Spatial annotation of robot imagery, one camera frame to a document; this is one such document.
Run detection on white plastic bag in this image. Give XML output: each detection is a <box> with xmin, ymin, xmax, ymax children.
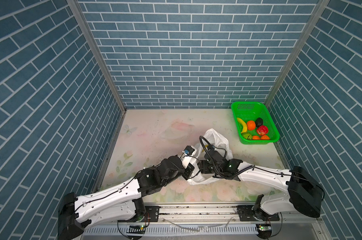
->
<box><xmin>182</xmin><ymin>129</ymin><xmax>233</xmax><ymax>186</ymax></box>

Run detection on green custard apple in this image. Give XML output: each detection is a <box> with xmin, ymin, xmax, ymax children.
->
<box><xmin>241</xmin><ymin>133</ymin><xmax>253</xmax><ymax>140</ymax></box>

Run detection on red apple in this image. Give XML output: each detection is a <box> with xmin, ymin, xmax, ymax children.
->
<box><xmin>256</xmin><ymin>125</ymin><xmax>269</xmax><ymax>136</ymax></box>

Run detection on dark avocado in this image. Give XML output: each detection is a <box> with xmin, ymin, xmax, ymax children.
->
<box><xmin>255</xmin><ymin>118</ymin><xmax>263</xmax><ymax>128</ymax></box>

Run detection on green plastic basket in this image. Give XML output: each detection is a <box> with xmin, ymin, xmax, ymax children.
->
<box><xmin>231</xmin><ymin>102</ymin><xmax>280</xmax><ymax>145</ymax></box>

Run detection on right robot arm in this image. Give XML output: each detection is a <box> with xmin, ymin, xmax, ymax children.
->
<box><xmin>197</xmin><ymin>150</ymin><xmax>325</xmax><ymax>220</ymax></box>

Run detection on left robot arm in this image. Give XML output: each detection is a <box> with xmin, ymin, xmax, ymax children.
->
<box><xmin>58</xmin><ymin>156</ymin><xmax>196</xmax><ymax>240</ymax></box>

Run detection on yellow banana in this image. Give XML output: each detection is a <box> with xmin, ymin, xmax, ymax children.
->
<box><xmin>236</xmin><ymin>118</ymin><xmax>248</xmax><ymax>134</ymax></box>

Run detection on orange tangerine in basket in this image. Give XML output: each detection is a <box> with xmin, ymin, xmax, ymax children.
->
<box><xmin>260</xmin><ymin>135</ymin><xmax>270</xmax><ymax>140</ymax></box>

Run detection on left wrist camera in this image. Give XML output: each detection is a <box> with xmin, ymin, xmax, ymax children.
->
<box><xmin>183</xmin><ymin>145</ymin><xmax>196</xmax><ymax>157</ymax></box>

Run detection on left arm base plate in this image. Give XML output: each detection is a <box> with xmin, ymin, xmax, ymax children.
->
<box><xmin>131</xmin><ymin>206</ymin><xmax>160</xmax><ymax>222</ymax></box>

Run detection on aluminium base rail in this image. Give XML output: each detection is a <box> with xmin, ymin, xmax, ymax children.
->
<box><xmin>79</xmin><ymin>202</ymin><xmax>331</xmax><ymax>240</ymax></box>

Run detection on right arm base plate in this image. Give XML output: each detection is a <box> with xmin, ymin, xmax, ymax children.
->
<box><xmin>236</xmin><ymin>205</ymin><xmax>280</xmax><ymax>222</ymax></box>

